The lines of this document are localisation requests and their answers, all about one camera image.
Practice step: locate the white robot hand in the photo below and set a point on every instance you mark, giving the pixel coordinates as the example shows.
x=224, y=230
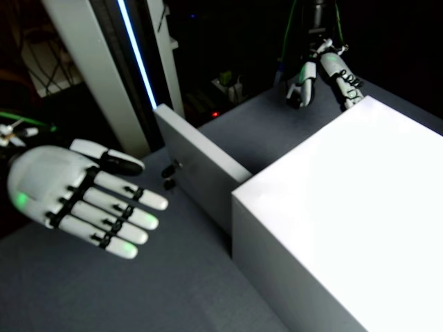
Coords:
x=333, y=64
x=45, y=180

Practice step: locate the white cabinet door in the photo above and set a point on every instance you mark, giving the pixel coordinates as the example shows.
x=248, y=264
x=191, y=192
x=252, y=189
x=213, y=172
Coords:
x=204, y=166

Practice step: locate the white cabinet box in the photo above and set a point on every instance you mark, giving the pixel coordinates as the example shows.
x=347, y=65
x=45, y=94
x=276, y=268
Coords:
x=346, y=207

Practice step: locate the white power strip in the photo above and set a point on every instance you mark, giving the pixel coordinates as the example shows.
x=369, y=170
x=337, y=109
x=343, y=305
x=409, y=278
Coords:
x=230, y=86

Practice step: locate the grey table cloth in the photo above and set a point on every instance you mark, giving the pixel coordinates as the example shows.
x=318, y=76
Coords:
x=138, y=287

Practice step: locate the blue LED light strip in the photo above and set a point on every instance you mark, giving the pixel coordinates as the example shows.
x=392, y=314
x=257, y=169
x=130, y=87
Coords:
x=136, y=52

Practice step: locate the white frame pillar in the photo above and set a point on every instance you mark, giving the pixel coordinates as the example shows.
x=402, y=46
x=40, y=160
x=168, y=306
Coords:
x=93, y=69

